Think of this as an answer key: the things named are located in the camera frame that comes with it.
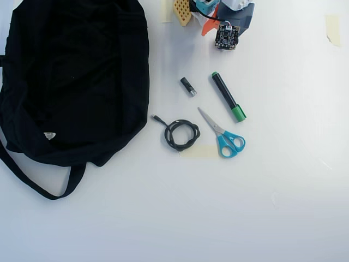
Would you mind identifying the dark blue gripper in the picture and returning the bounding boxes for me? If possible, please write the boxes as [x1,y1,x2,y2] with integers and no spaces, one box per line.
[201,3,256,37]

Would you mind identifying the black fabric bag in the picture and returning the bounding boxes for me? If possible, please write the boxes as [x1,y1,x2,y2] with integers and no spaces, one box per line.
[0,0,151,201]

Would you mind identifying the yellow perforated block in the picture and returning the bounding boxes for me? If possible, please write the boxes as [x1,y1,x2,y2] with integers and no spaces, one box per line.
[172,0,192,27]

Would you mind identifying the beige masking tape strip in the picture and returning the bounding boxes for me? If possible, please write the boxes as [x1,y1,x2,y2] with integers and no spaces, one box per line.
[324,14,342,47]
[178,145,220,159]
[161,0,176,23]

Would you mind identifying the black AAA battery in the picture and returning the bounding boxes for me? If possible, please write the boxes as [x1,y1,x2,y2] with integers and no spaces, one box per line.
[179,76,198,98]

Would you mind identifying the black marker with green cap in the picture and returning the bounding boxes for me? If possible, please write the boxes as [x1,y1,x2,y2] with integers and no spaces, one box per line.
[210,71,248,124]

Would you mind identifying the black camera cable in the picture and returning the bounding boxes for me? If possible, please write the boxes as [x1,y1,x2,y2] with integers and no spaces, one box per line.
[194,10,233,28]

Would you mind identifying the black camera circuit board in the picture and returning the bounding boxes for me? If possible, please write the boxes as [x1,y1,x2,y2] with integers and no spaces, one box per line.
[213,22,242,52]

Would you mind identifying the blue handled scissors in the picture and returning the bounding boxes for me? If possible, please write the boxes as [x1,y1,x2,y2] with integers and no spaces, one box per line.
[197,106,246,159]

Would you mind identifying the coiled black usb cable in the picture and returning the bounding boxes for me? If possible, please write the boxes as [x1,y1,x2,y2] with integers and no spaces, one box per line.
[151,114,202,153]

